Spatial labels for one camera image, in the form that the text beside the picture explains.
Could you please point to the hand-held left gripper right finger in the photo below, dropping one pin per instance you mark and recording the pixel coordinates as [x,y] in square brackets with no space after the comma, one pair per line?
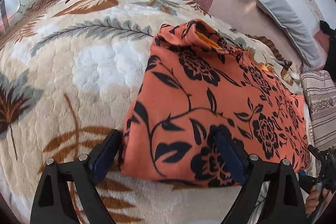
[231,158]

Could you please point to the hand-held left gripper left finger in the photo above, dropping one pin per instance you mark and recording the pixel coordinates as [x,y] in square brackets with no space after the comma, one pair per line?
[103,158]

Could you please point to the orange floral garment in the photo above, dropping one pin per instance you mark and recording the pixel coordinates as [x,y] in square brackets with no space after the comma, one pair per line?
[183,87]

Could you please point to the person's right hand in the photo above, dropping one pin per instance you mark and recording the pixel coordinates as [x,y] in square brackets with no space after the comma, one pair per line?
[311,201]

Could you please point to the striped floral pillow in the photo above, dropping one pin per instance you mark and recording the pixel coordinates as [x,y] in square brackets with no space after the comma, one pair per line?
[320,108]

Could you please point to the leaf print fleece blanket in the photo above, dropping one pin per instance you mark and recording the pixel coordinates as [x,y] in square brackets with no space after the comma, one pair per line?
[78,56]

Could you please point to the dark object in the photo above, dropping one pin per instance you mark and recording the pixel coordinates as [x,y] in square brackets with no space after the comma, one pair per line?
[329,45]

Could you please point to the pink bed sheet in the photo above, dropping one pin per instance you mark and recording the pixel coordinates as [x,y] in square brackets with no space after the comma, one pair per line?
[231,8]

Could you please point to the grey pillow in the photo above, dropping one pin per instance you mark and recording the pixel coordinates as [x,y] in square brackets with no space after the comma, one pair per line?
[283,11]

